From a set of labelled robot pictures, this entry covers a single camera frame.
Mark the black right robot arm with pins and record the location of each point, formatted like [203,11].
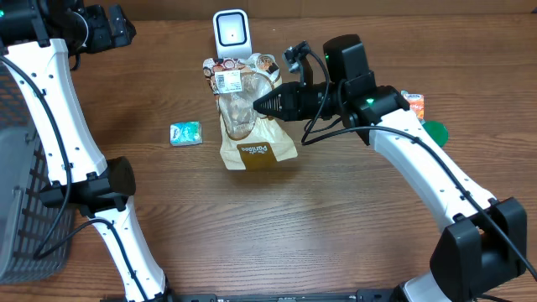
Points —
[483,241]

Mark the small teal tissue pack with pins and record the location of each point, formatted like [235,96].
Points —
[185,134]

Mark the small orange snack packet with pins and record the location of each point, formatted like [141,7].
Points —
[417,104]

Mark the green lid cream jar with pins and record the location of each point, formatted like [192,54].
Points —
[437,131]

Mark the grey plastic mesh basket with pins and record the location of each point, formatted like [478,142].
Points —
[24,218]

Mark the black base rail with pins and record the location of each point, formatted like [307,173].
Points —
[293,297]

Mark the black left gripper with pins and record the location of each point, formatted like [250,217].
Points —
[108,39]

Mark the white barcode scanner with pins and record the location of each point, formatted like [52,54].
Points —
[232,34]

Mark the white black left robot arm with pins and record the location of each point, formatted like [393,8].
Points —
[41,45]

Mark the beige brown cookie pouch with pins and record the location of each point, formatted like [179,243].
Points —
[250,140]

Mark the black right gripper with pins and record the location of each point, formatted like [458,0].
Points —
[288,94]

